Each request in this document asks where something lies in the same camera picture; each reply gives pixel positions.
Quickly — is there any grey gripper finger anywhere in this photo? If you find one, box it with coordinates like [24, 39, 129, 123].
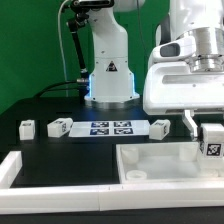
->
[182, 110, 198, 141]

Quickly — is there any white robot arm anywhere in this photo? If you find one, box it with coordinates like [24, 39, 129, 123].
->
[86, 0, 224, 138]

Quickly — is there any white fiducial marker sheet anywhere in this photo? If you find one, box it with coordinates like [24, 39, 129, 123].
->
[69, 120, 150, 137]

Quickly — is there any grey hanging cable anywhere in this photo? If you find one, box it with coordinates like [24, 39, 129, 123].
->
[57, 0, 70, 98]

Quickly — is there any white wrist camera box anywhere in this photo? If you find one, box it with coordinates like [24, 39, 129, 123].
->
[148, 36, 196, 67]

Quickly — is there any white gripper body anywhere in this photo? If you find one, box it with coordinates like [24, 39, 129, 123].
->
[143, 62, 224, 115]

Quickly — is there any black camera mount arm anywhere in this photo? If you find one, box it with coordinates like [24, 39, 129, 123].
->
[62, 0, 114, 78]

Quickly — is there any white U-shaped obstacle fence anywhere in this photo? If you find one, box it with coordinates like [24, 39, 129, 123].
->
[0, 151, 224, 214]

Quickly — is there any white square table top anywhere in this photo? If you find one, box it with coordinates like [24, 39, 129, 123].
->
[116, 142, 224, 184]

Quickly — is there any black cable on table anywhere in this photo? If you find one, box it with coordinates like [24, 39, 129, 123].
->
[33, 78, 91, 99]

